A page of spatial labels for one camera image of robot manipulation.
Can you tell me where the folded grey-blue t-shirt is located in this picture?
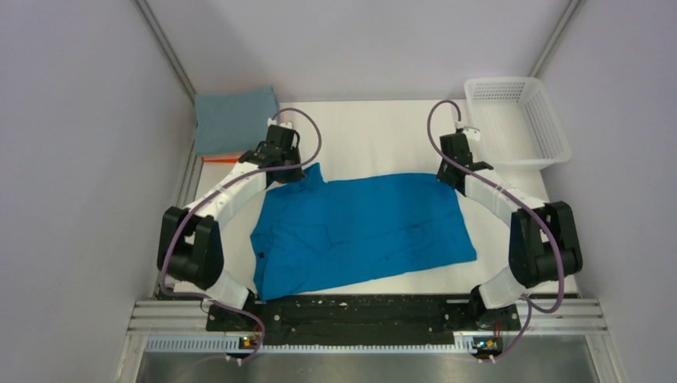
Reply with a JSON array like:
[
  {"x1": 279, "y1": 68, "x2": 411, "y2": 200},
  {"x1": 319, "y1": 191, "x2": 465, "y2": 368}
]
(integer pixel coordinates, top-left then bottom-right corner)
[{"x1": 195, "y1": 86, "x2": 279, "y2": 156}]

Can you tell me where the aluminium corner post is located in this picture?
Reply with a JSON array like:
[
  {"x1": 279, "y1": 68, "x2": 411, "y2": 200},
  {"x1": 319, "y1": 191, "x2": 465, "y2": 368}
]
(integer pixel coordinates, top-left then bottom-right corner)
[
  {"x1": 132, "y1": 0, "x2": 196, "y2": 104},
  {"x1": 529, "y1": 0, "x2": 586, "y2": 78}
]

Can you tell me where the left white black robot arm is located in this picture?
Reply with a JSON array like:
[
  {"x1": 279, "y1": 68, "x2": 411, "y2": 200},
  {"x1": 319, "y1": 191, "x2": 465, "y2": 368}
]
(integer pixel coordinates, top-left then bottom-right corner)
[{"x1": 157, "y1": 120, "x2": 304, "y2": 335}]

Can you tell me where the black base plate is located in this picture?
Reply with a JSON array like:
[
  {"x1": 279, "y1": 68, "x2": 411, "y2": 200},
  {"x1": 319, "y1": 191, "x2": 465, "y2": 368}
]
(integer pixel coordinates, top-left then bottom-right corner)
[{"x1": 206, "y1": 294, "x2": 521, "y2": 346}]

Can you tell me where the right aluminium corner post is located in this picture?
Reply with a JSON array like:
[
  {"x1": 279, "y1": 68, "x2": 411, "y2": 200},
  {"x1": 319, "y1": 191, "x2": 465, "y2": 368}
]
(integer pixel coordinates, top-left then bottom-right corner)
[{"x1": 529, "y1": 0, "x2": 586, "y2": 78}]

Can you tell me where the folded orange t-shirt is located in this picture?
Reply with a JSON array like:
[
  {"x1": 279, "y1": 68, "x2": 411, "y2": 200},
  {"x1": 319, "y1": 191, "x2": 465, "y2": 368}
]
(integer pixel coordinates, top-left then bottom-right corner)
[{"x1": 200, "y1": 152, "x2": 243, "y2": 164}]

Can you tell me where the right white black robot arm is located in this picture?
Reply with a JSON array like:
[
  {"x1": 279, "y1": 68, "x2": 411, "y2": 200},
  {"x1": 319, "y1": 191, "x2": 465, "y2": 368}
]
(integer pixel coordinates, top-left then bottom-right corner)
[{"x1": 434, "y1": 129, "x2": 583, "y2": 329}]

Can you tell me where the left aluminium corner post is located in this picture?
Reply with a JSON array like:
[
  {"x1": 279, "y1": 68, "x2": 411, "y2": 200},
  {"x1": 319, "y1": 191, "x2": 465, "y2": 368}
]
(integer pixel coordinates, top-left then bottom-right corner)
[{"x1": 132, "y1": 0, "x2": 196, "y2": 104}]

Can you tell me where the aluminium frame rail front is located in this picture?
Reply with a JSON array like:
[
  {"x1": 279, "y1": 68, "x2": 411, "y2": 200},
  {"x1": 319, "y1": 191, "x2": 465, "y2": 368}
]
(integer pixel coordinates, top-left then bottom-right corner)
[{"x1": 114, "y1": 294, "x2": 624, "y2": 382}]

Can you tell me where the bright blue t-shirt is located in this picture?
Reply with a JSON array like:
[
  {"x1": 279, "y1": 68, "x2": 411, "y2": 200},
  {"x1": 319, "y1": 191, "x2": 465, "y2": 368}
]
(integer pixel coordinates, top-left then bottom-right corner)
[{"x1": 251, "y1": 164, "x2": 477, "y2": 301}]

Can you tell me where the white plastic basket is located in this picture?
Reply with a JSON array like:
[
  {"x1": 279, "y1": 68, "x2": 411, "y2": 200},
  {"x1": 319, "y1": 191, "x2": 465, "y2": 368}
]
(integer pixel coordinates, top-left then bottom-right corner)
[{"x1": 464, "y1": 76, "x2": 572, "y2": 171}]

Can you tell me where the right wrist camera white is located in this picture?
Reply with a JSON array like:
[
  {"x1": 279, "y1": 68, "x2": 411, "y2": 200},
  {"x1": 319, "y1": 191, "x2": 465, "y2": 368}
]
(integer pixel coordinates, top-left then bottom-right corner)
[{"x1": 454, "y1": 121, "x2": 481, "y2": 142}]

